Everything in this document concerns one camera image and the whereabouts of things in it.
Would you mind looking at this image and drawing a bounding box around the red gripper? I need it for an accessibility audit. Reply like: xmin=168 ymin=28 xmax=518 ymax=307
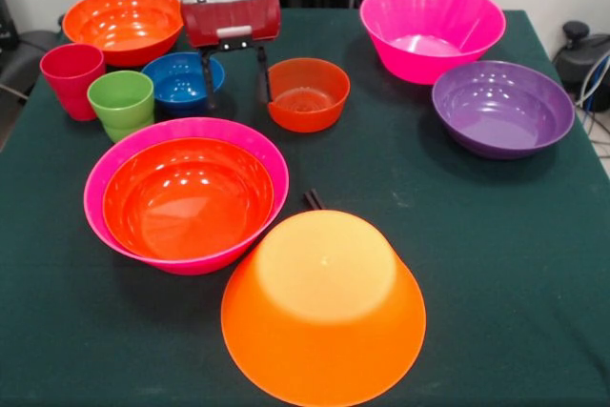
xmin=179 ymin=0 xmax=282 ymax=111

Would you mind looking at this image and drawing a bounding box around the large pink bowl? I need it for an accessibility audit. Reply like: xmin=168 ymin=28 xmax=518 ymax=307
xmin=83 ymin=116 xmax=291 ymax=276
xmin=359 ymin=0 xmax=507 ymax=87

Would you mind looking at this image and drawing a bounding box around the small red-orange bowl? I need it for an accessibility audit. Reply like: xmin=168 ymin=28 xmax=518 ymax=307
xmin=265 ymin=57 xmax=352 ymax=133

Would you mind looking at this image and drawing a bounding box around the medium red-orange bowl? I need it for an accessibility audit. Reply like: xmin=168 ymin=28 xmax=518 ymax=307
xmin=62 ymin=0 xmax=187 ymax=69
xmin=102 ymin=137 xmax=275 ymax=261

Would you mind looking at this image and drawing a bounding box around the large orange bowl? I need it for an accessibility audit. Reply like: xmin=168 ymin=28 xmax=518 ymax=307
xmin=220 ymin=210 xmax=427 ymax=407

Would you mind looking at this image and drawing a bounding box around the small blue bowl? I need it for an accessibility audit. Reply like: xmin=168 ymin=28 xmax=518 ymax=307
xmin=141 ymin=51 xmax=226 ymax=117

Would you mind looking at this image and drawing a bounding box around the green cup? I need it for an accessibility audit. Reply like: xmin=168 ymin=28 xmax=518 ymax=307
xmin=86 ymin=70 xmax=156 ymax=144

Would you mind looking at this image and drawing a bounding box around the small black rubber piece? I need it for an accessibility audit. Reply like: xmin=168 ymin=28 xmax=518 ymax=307
xmin=303 ymin=189 xmax=326 ymax=212

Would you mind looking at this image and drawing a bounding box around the crimson cup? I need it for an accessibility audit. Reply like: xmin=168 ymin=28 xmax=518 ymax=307
xmin=39 ymin=43 xmax=107 ymax=122

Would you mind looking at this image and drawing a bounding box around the purple bowl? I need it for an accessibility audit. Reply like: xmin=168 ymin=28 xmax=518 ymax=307
xmin=431 ymin=60 xmax=577 ymax=161

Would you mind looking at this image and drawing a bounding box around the dark green tablecloth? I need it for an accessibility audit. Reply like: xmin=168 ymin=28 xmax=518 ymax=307
xmin=0 ymin=6 xmax=610 ymax=407

